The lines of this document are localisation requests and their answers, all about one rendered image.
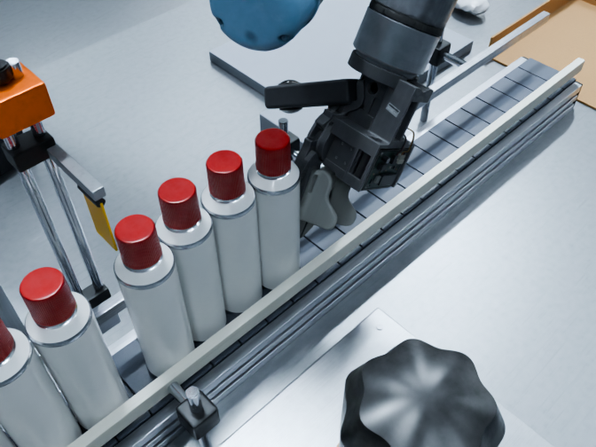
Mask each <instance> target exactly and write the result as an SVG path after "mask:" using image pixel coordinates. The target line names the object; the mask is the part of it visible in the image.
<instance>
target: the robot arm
mask: <svg viewBox="0 0 596 447"><path fill-rule="evenodd" d="M323 1H324V0H209V4H210V9H211V12H212V14H213V16H214V17H216V20H217V22H218V23H219V25H220V28H221V30H222V31H223V32H224V33H225V34H226V35H227V36H228V37H229V38H230V39H231V40H232V41H233V42H235V43H237V44H238V45H240V46H242V47H244V48H247V49H249V50H253V51H273V50H276V49H278V48H280V47H282V46H284V45H286V44H287V43H289V42H290V41H291V40H292V39H294V38H295V37H296V35H297V34H298V33H299V32H300V31H301V30H302V29H303V28H304V27H305V26H307V25H308V24H309V23H310V22H311V21H312V19H313V18H314V16H315V15H316V13H317V11H318V7H319V6H320V5H321V4H322V2H323ZM457 1H458V0H371V2H370V3H369V6H368V7H367V10H366V12H365V15H364V17H363V20H362V22H361V25H360V27H359V29H358V31H357V35H356V37H355V40H354V42H353V45H354V47H355V48H356V49H355V50H353V51H352V52H351V54H350V57H349V61H348V64H349V65H350V66H351V67H352V68H353V69H355V70H356V71H358V72H359V73H360V74H361V76H360V79H338V80H329V81H320V82H302V83H300V82H297V81H296V80H285V81H283V82H281V83H279V84H278V85H274V86H267V87H265V89H264V101H265V107H266V108H268V109H279V111H282V112H284V113H286V114H294V113H297V112H299V111H300V110H302V108H303V107H314V106H328V107H327V108H325V110H324V112H323V113H322V114H321V115H319V117H318V118H317V119H316V120H315V122H314V124H313V125H312V127H311V129H310V131H309V133H308V136H307V137H306V138H304V141H303V145H302V148H301V150H300V152H299V153H298V155H297V157H296V159H295V161H294V163H295V164H296V165H297V166H298V168H299V169H300V171H301V179H300V238H303V236H304V235H305V234H306V233H307V232H308V231H309V230H310V229H311V228H312V227H313V225H316V226H318V227H321V228H323V229H326V230H331V229H333V228H334V227H335V225H336V224H340V225H343V226H350V225H352V224H353V223H354V222H355V220H356V218H357V212H356V210H355V209H354V207H353V205H352V203H351V202H350V200H349V191H350V188H353V189H354V190H356V191H357V192H360V191H367V190H374V189H381V188H388V187H390V186H392V187H393V188H394V187H395V186H396V183H397V181H398V179H399V177H400V176H401V174H402V172H403V170H404V167H405V165H406V163H407V161H408V160H409V158H410V156H411V153H412V150H413V148H414V146H415V145H416V144H414V143H413V141H414V138H415V133H414V131H413V130H412V129H409V128H408V126H409V124H410V122H411V120H412V117H413V115H414V113H415V111H416V109H417V107H418V105H419V103H420V102H421V103H428V101H429V99H430V97H431V95H432V93H433V91H434V90H432V89H430V88H428V87H427V86H426V85H424V84H422V83H420V82H418V80H419V77H418V76H417V75H423V74H424V72H425V70H426V67H427V64H428V62H429V60H430V59H431V57H432V54H433V52H434V50H435V47H436V46H437V44H438V42H439V39H440V36H441V35H442V33H443V30H444V29H445V27H446V24H447V22H448V20H449V18H450V16H451V14H452V12H453V10H454V8H455V5H456V3H457ZM407 129H409V130H410V131H411V132H412V141H410V140H408V139H407V137H406V135H405V134H404V133H405V131H406V130H407ZM322 163H323V165H325V166H323V167H322V168H320V167H321V164H322Z"/></svg>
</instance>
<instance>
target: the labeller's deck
mask: <svg viewBox="0 0 596 447"><path fill-rule="evenodd" d="M407 339H418V338H416V337H415V336H414V335H413V334H411V333H410V332H409V331H407V330H406V329H405V328H403V327H402V326H401V325H399V324H398V323H397V322H396V321H395V320H394V319H393V318H391V317H390V316H389V315H387V314H386V313H385V312H384V311H382V310H381V309H380V308H377V309H376V310H374V311H373V312H372V313H371V314H370V315H368V316H367V317H366V318H365V319H364V320H363V321H361V322H360V323H359V324H358V325H357V326H355V327H354V328H353V329H352V330H351V331H350V332H349V333H347V334H346V335H345V336H344V337H343V338H342V339H340V340H339V341H338V342H337V343H336V344H334V345H333V346H332V347H331V348H330V349H329V350H328V351H327V352H326V353H325V354H324V355H323V356H322V357H320V358H319V359H318V360H317V361H316V362H314V363H313V364H312V365H311V366H310V367H309V368H307V369H306V370H305V371H304V372H303V373H301V374H300V375H299V376H298V377H297V378H296V379H295V380H293V381H292V382H291V383H290V384H289V385H288V386H286V387H285V388H284V389H283V390H282V391H280V392H279V393H278V394H277V395H276V396H275V397H273V398H272V399H271V400H270V401H269V402H268V403H267V404H266V405H265V406H264V407H263V408H262V409H260V410H259V411H258V412H257V413H256V414H255V415H253V416H252V417H251V418H250V419H249V420H247V421H246V422H245V423H244V424H243V425H242V426H241V427H239V428H238V429H237V430H236V431H235V432H234V433H232V434H231V435H230V436H229V437H228V438H226V439H225V440H224V441H223V442H222V443H221V444H219V445H218V446H217V447H336V446H337V444H338V443H339V441H340V426H341V411H342V403H343V395H344V387H345V380H346V378H347V376H348V375H349V373H350V372H351V371H353V370H354V369H356V368H358V367H359V366H360V365H362V364H364V363H365V362H367V361H369V360H370V359H372V358H374V357H378V356H381V355H384V354H386V353H387V352H388V351H389V350H391V349H392V348H394V347H395V346H396V345H397V344H399V343H400V342H402V341H405V340H407ZM495 401H496V400H495ZM496 403H497V405H498V408H499V410H500V412H501V415H502V417H503V419H504V422H505V425H506V432H505V435H504V438H503V440H502V441H501V443H500V445H499V447H554V446H553V445H551V444H550V443H549V442H547V441H546V440H545V439H544V438H543V437H542V436H541V435H539V434H538V433H537V432H536V431H534V430H533V429H532V428H530V427H529V426H528V425H526V424H525V423H524V422H523V421H521V420H520V419H519V418H517V417H516V416H515V415H513V414H512V413H511V412H510V411H508V410H507V408H505V407H504V406H503V405H502V404H500V403H499V402H497V401H496Z"/></svg>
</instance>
